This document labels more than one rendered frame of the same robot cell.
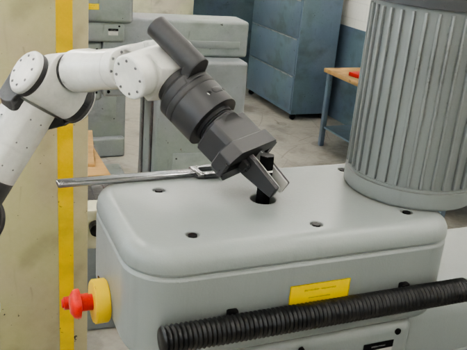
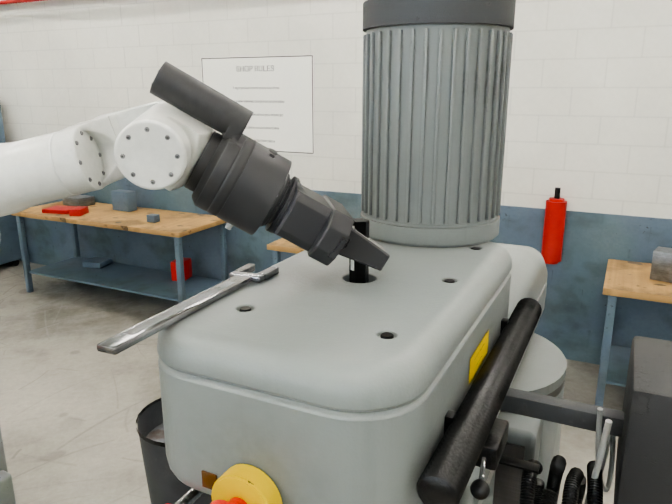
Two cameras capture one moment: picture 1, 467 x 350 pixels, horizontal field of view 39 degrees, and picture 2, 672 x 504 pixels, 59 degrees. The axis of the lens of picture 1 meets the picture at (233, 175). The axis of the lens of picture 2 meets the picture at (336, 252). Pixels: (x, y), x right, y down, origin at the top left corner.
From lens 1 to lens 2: 0.56 m
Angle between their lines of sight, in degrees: 38
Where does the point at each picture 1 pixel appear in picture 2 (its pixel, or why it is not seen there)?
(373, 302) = (517, 345)
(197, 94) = (261, 160)
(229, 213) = (367, 301)
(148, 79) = (187, 151)
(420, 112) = (472, 139)
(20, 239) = not seen: outside the picture
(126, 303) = (348, 473)
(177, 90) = (232, 160)
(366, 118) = (410, 160)
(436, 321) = not seen: hidden behind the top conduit
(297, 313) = (496, 385)
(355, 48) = not seen: hidden behind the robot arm
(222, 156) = (335, 230)
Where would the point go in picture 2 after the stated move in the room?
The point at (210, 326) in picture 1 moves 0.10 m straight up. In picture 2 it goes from (466, 442) to (473, 331)
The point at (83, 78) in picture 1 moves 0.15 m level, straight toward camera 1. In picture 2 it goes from (13, 189) to (102, 206)
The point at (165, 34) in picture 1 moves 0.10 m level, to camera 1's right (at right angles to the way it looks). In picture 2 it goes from (188, 84) to (276, 84)
